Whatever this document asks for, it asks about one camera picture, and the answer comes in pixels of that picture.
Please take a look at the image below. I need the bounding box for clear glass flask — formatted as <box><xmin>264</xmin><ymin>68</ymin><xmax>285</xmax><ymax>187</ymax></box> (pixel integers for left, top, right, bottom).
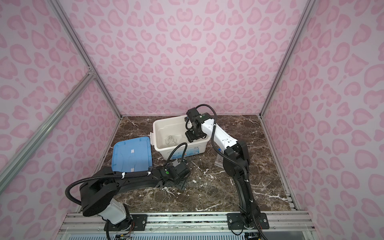
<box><xmin>165</xmin><ymin>136</ymin><xmax>177</xmax><ymax>147</ymax></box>

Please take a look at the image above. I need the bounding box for blue plastic bin lid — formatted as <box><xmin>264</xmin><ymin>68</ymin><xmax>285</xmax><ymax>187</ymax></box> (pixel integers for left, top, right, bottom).
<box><xmin>111</xmin><ymin>137</ymin><xmax>153</xmax><ymax>173</ymax></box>

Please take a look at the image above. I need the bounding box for clear test tube rack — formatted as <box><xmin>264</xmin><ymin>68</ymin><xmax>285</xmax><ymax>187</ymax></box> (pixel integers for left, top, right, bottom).
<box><xmin>214</xmin><ymin>155</ymin><xmax>224</xmax><ymax>169</ymax></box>

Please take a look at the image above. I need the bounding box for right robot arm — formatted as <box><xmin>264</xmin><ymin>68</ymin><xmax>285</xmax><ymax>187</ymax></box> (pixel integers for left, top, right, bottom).
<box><xmin>185</xmin><ymin>104</ymin><xmax>270</xmax><ymax>233</ymax></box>

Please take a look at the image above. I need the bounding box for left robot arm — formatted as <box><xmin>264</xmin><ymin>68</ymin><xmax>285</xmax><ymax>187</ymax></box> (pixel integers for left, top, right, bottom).
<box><xmin>80</xmin><ymin>163</ymin><xmax>191</xmax><ymax>229</ymax></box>

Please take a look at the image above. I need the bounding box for white plastic storage bin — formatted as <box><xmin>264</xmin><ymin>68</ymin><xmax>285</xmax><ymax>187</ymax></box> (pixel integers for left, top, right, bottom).
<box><xmin>150</xmin><ymin>115</ymin><xmax>210</xmax><ymax>160</ymax></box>

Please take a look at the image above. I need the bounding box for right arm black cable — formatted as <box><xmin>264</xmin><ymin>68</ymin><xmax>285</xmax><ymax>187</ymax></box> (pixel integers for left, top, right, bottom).
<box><xmin>184</xmin><ymin>103</ymin><xmax>268</xmax><ymax>240</ymax></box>

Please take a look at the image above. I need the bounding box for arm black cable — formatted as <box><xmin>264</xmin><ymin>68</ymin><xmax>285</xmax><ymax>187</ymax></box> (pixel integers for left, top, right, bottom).
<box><xmin>184</xmin><ymin>103</ymin><xmax>268</xmax><ymax>240</ymax></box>
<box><xmin>64</xmin><ymin>142</ymin><xmax>189</xmax><ymax>206</ymax></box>

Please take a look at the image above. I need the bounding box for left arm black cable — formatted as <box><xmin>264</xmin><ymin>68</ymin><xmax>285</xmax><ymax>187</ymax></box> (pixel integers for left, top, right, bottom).
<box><xmin>64</xmin><ymin>142</ymin><xmax>189</xmax><ymax>206</ymax></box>

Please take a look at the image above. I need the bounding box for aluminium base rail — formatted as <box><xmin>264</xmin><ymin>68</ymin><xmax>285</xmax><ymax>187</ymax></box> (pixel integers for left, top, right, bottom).
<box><xmin>57</xmin><ymin>211</ymin><xmax>319</xmax><ymax>240</ymax></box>

